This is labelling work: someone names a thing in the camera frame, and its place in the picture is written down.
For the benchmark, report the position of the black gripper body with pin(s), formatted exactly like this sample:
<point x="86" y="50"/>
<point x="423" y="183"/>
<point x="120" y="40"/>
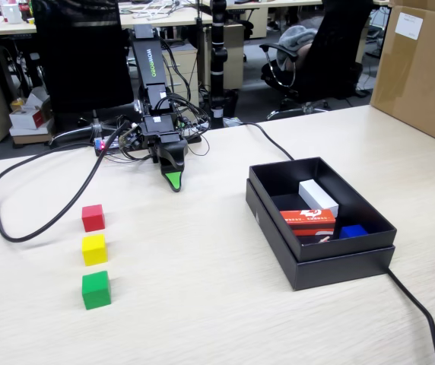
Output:
<point x="158" y="127"/>

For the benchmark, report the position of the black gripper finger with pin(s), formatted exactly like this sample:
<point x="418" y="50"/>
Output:
<point x="172" y="156"/>
<point x="174" y="181"/>

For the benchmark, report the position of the red wooden cube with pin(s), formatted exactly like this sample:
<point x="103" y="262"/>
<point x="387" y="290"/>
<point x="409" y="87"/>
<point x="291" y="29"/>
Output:
<point x="93" y="218"/>

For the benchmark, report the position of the yellow wooden cube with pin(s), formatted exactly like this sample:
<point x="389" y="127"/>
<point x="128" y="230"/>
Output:
<point x="95" y="250"/>

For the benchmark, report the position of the green wooden cube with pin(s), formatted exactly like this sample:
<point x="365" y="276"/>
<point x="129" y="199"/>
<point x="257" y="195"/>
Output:
<point x="96" y="291"/>

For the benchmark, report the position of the open white paper box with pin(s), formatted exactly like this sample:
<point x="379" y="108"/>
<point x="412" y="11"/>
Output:
<point x="37" y="99"/>

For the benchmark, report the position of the small white box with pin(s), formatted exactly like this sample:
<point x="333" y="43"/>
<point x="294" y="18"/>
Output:
<point x="316" y="195"/>

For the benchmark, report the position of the black box lid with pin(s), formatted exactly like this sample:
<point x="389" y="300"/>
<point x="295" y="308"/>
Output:
<point x="335" y="270"/>

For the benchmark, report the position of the black cardboard box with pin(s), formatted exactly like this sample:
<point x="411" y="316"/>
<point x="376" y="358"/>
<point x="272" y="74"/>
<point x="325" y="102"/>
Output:
<point x="354" y="245"/>

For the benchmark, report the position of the large brown cardboard box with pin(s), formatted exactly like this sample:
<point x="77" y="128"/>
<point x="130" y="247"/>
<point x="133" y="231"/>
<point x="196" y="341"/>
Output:
<point x="419" y="76"/>

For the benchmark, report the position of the controller circuit board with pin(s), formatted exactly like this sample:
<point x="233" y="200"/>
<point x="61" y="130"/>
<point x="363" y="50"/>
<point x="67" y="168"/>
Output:
<point x="105" y="145"/>

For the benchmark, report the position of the beige drawer cabinet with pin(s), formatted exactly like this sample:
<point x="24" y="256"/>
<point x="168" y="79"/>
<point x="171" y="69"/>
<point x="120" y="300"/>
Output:
<point x="183" y="76"/>

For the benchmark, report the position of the black jointed pole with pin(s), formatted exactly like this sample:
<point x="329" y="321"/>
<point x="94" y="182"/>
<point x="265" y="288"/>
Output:
<point x="218" y="57"/>

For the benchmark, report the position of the beige office desk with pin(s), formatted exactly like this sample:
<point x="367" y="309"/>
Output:
<point x="4" y="30"/>
<point x="164" y="22"/>

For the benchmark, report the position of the black mesh office chair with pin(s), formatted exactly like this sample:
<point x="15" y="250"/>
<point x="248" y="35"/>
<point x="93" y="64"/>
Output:
<point x="80" y="49"/>

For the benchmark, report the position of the white folding stand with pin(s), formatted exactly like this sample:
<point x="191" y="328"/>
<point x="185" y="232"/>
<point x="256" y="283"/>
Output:
<point x="153" y="11"/>

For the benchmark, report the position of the flat brown carton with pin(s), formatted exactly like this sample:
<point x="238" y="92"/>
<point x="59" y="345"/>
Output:
<point x="31" y="136"/>

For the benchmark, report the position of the white and red carton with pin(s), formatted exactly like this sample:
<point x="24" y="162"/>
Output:
<point x="27" y="118"/>

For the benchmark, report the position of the orange matchbox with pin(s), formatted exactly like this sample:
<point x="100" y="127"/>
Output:
<point x="308" y="218"/>

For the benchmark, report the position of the red-tipped wooden matchstick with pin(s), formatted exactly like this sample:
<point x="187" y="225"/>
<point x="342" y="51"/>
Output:
<point x="324" y="239"/>

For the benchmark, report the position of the grey jacket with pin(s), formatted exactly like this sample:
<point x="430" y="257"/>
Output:
<point x="297" y="38"/>

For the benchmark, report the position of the cola bottle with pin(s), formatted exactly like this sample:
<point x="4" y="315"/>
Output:
<point x="24" y="9"/>

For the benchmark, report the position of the blue wooden cube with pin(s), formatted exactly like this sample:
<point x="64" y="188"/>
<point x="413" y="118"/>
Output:
<point x="352" y="231"/>

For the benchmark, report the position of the black office chair with armrests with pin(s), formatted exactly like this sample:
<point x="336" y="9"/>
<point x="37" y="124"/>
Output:
<point x="339" y="57"/>

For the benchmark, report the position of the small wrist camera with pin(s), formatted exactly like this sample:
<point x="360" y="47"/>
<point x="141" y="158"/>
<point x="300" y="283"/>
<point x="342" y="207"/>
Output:
<point x="132" y="138"/>

